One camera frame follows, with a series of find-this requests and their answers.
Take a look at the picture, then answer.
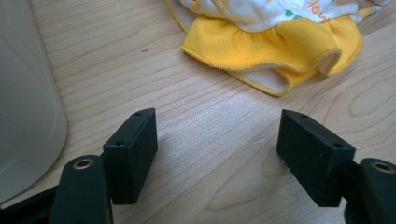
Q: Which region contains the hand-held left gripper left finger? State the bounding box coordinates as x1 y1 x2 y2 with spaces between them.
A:
49 107 159 224

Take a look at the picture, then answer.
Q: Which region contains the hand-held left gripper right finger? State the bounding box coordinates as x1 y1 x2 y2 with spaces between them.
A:
276 108 396 224

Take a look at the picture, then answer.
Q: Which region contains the yellow and white baby garment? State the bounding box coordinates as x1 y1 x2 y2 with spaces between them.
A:
163 0 390 97

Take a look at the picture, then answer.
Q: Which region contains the white plastic container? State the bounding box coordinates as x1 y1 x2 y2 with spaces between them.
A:
0 0 68 204

